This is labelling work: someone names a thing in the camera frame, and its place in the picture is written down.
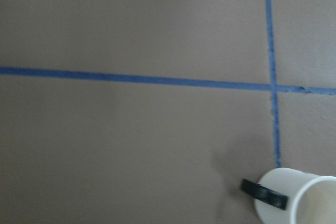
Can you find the white smiley face mug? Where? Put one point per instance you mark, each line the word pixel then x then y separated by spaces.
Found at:
pixel 285 195

